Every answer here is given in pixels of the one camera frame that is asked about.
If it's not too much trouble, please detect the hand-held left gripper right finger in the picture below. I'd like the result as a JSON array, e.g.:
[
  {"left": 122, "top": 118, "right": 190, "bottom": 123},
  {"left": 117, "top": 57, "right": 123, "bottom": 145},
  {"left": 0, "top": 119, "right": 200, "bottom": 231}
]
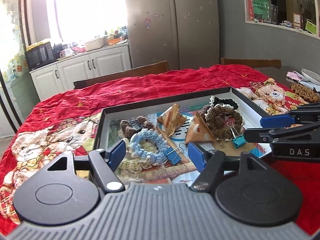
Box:
[{"left": 187, "top": 142, "right": 274, "bottom": 193}]

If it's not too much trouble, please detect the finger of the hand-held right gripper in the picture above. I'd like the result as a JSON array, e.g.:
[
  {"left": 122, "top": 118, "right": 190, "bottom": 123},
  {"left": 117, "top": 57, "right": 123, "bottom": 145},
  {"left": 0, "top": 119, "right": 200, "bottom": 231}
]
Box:
[
  {"left": 244, "top": 122, "right": 320, "bottom": 145},
  {"left": 260, "top": 102, "right": 320, "bottom": 128}
]

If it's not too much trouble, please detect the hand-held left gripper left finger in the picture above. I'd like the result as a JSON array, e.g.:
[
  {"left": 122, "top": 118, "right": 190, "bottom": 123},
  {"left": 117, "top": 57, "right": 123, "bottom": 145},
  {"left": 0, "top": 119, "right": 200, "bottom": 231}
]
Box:
[{"left": 46, "top": 140, "right": 125, "bottom": 193}]

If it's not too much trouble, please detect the teal binder clip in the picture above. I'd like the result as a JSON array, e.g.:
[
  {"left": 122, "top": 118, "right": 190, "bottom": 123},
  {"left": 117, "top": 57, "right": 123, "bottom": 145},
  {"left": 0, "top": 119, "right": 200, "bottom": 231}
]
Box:
[{"left": 226, "top": 121, "right": 248, "bottom": 149}]

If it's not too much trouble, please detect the cream crocheted scrunchie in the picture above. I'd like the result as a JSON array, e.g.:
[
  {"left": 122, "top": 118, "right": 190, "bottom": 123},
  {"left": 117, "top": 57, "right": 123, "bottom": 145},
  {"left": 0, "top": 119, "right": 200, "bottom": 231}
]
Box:
[{"left": 117, "top": 152, "right": 163, "bottom": 178}]

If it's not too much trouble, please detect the blue binder clip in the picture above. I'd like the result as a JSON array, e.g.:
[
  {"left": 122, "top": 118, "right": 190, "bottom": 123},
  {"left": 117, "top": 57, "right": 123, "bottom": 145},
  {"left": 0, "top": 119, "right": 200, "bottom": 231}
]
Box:
[{"left": 165, "top": 142, "right": 187, "bottom": 166}]

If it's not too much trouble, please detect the orange triangular snack packet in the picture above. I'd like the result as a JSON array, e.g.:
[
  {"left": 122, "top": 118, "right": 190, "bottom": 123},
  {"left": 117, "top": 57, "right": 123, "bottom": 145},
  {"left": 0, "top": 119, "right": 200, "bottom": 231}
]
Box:
[{"left": 185, "top": 112, "right": 215, "bottom": 143}]

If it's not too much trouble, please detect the black cardboard box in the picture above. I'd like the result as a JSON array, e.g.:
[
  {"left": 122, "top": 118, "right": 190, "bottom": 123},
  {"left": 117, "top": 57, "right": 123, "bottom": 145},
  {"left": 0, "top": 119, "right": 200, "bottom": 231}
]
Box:
[{"left": 92, "top": 86, "right": 273, "bottom": 188}]

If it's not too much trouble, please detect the brown crocheted scrunchie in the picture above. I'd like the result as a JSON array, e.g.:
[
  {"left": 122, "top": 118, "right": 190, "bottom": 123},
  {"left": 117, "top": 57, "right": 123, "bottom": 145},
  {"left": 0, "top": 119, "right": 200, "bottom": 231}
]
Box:
[{"left": 204, "top": 104, "right": 243, "bottom": 140}]

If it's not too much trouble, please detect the blue crocheted scrunchie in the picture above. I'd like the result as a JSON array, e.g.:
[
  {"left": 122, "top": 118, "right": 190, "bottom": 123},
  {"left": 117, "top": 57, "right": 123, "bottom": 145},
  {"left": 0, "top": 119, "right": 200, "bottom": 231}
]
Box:
[{"left": 129, "top": 128, "right": 168, "bottom": 165}]

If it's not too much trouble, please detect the striped triangular snack packet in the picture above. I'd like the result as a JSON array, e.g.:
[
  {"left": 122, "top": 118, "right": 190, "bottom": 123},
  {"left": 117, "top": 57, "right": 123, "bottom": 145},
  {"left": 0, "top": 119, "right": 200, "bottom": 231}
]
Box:
[{"left": 157, "top": 104, "right": 187, "bottom": 137}]

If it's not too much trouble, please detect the black white-trimmed scrunchie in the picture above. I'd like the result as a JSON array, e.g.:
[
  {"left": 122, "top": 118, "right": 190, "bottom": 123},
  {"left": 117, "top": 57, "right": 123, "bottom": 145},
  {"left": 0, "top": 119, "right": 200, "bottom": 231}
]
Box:
[{"left": 209, "top": 95, "right": 239, "bottom": 112}]

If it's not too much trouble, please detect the printed paper sheet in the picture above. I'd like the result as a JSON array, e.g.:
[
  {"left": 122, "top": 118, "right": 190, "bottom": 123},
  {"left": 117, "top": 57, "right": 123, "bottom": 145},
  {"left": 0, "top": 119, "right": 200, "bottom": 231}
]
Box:
[{"left": 106, "top": 105, "right": 268, "bottom": 184}]

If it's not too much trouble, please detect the brown woven coaster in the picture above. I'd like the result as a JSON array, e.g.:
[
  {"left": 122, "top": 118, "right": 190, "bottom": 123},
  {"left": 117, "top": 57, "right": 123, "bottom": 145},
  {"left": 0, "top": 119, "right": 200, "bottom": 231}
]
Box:
[{"left": 291, "top": 83, "right": 317, "bottom": 103}]

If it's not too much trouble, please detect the pink scalloped cloth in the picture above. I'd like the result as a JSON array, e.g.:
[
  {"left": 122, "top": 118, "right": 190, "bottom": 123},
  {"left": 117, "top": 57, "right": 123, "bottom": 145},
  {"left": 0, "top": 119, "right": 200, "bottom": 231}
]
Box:
[{"left": 287, "top": 71, "right": 303, "bottom": 81}]

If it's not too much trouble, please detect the white plate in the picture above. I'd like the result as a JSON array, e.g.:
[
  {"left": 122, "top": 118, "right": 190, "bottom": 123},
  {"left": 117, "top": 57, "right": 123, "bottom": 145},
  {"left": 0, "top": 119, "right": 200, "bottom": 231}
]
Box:
[{"left": 301, "top": 68, "right": 320, "bottom": 92}]

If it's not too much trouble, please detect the dark wooden chair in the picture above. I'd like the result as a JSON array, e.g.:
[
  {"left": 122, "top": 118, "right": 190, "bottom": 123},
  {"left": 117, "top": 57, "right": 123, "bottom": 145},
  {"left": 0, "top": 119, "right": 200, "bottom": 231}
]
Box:
[
  {"left": 73, "top": 60, "right": 170, "bottom": 90},
  {"left": 220, "top": 58, "right": 282, "bottom": 69}
]

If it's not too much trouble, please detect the red printed blanket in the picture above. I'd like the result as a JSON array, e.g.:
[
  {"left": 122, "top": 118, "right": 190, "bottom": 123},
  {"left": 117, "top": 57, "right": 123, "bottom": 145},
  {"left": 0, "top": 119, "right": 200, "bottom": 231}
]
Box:
[{"left": 0, "top": 64, "right": 320, "bottom": 224}]

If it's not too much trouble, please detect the white kitchen cabinet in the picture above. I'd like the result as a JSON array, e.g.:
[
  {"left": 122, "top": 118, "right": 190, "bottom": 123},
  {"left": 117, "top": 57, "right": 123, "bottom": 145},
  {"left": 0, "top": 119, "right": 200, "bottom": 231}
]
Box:
[{"left": 29, "top": 45, "right": 132, "bottom": 102}]

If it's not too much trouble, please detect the green card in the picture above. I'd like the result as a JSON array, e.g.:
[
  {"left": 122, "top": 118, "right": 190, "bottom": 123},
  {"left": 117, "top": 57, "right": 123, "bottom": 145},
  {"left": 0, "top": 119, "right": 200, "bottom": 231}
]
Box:
[{"left": 305, "top": 19, "right": 317, "bottom": 34}]

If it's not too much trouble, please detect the clear drinking glass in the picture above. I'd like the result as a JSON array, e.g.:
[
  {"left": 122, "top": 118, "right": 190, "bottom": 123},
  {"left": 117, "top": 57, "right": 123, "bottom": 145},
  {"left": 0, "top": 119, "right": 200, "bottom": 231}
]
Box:
[
  {"left": 261, "top": 1, "right": 272, "bottom": 23},
  {"left": 270, "top": 4, "right": 278, "bottom": 24}
]

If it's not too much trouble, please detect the green sign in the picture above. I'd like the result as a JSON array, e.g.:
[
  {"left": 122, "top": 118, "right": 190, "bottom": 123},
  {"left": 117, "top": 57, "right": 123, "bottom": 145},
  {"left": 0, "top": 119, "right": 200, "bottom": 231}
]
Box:
[{"left": 252, "top": 0, "right": 270, "bottom": 22}]

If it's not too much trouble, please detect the white plastic basin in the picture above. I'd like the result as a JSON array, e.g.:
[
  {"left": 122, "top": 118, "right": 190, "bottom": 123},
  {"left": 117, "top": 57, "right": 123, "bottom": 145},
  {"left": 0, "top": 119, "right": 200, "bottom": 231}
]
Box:
[{"left": 84, "top": 37, "right": 105, "bottom": 51}]

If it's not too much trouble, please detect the orange box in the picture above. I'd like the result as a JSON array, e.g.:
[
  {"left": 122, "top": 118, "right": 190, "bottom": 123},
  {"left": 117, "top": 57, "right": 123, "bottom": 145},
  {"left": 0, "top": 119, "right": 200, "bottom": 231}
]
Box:
[{"left": 107, "top": 35, "right": 123, "bottom": 46}]

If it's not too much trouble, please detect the red paper bag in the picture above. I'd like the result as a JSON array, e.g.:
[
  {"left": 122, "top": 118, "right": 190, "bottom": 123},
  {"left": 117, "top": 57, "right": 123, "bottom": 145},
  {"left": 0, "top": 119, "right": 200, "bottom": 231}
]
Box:
[{"left": 247, "top": 0, "right": 263, "bottom": 22}]

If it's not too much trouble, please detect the grey refrigerator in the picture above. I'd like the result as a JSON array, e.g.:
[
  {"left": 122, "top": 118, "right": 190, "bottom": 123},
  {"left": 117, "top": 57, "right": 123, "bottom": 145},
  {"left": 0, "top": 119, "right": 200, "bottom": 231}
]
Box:
[{"left": 124, "top": 0, "right": 220, "bottom": 70}]

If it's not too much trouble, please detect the black microwave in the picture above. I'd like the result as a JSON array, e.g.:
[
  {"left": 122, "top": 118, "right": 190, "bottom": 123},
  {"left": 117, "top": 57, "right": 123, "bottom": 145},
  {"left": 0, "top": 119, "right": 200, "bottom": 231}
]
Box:
[{"left": 26, "top": 41, "right": 54, "bottom": 71}]

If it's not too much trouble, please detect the yellow lace cloth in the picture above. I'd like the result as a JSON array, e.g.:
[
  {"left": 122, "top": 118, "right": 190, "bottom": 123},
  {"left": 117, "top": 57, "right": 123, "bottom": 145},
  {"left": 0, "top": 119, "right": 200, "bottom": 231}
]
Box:
[{"left": 26, "top": 38, "right": 52, "bottom": 50}]

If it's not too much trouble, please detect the white wall shelf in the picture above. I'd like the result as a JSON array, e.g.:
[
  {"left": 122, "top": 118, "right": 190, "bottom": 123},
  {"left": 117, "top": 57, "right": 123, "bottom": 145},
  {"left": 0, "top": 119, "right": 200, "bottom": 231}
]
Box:
[{"left": 241, "top": 0, "right": 320, "bottom": 39}]

